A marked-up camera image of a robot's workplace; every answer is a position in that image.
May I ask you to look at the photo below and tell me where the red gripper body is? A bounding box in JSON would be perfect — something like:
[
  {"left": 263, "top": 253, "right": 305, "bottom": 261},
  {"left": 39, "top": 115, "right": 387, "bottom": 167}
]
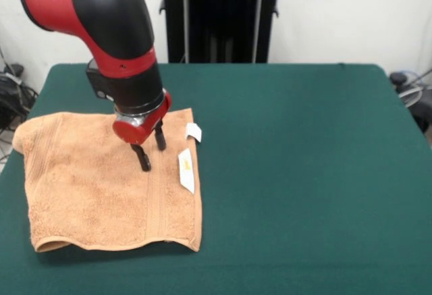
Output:
[{"left": 112, "top": 90, "right": 172, "bottom": 146}]

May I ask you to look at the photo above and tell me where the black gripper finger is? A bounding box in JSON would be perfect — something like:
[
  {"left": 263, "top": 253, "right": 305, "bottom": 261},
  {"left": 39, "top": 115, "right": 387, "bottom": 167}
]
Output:
[
  {"left": 153, "top": 119, "right": 168, "bottom": 151},
  {"left": 130, "top": 142, "right": 152, "bottom": 173}
]

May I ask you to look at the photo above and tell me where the dark green table cloth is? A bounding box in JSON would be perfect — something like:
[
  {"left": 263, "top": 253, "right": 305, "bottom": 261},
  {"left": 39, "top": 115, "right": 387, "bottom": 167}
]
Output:
[{"left": 0, "top": 63, "right": 432, "bottom": 295}]

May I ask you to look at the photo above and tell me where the tan terry towel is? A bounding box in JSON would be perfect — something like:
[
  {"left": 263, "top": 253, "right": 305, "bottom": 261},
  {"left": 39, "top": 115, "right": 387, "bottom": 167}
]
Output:
[{"left": 12, "top": 107, "right": 203, "bottom": 254}]

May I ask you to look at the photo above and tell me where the black cable bundle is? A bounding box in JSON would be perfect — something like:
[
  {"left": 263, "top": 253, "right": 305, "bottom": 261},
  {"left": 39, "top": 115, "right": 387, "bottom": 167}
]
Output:
[{"left": 0, "top": 63, "right": 40, "bottom": 134}]

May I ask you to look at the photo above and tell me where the black equipment with hoses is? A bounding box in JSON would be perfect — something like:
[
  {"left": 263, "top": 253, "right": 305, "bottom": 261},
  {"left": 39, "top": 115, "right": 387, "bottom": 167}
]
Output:
[{"left": 389, "top": 70, "right": 432, "bottom": 134}]

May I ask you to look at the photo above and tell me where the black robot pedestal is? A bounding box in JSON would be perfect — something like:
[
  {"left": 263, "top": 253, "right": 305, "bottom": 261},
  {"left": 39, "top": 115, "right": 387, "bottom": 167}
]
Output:
[{"left": 148, "top": 0, "right": 294, "bottom": 64}]

